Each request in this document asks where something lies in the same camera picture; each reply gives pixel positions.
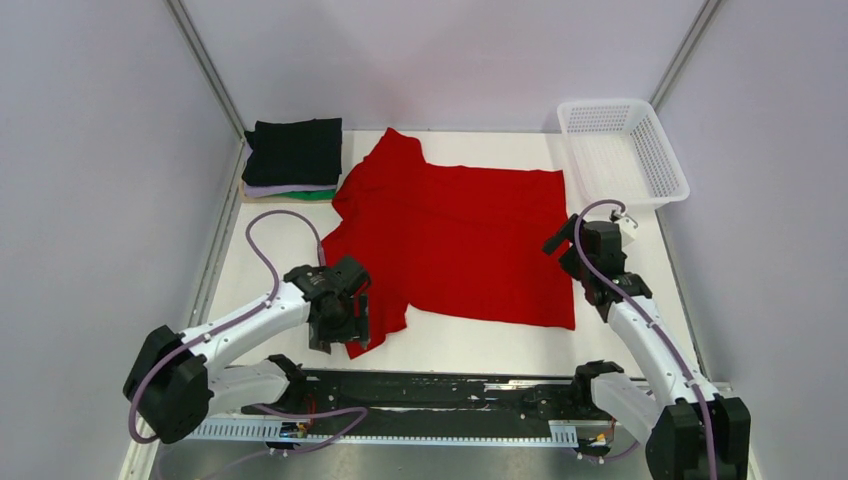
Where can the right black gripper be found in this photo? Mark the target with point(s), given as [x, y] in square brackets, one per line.
[566, 233]

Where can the folded black t shirt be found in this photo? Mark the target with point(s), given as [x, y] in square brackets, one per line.
[299, 153]

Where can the folded green t shirt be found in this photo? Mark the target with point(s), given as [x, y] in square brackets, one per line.
[317, 195]

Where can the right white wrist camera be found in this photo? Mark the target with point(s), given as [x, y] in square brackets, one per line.
[625, 221]

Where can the white slotted cable duct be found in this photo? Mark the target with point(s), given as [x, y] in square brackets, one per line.
[261, 429]

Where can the folded lavender t shirt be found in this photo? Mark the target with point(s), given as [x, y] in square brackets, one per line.
[252, 191]

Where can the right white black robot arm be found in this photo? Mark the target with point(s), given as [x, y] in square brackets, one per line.
[687, 427]

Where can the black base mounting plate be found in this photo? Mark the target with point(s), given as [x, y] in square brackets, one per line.
[406, 403]

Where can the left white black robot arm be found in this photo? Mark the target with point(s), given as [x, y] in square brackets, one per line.
[179, 379]

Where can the red t shirt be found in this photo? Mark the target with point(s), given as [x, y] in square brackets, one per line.
[452, 240]

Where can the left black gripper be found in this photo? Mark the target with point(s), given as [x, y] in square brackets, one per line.
[357, 326]

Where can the white plastic basket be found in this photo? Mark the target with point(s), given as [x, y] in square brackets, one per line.
[619, 150]

